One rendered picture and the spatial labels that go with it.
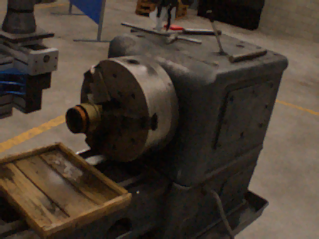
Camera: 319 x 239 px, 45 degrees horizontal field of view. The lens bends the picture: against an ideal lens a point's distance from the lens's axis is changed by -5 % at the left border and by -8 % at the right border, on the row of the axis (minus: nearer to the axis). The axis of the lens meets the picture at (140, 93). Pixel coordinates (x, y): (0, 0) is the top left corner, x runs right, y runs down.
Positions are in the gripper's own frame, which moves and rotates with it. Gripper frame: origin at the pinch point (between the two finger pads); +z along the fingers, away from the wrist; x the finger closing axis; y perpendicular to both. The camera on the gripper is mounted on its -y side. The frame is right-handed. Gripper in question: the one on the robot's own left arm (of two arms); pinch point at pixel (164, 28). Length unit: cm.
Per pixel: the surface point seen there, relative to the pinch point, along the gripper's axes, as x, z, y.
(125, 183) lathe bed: 30, 43, -20
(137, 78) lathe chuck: 31.9, 7.8, -20.1
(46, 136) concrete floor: -55, 129, 148
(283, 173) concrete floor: -187, 129, 0
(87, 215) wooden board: 53, 39, -30
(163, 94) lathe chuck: 25.2, 11.7, -24.8
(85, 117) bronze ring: 45, 19, -15
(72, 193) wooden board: 50, 41, -19
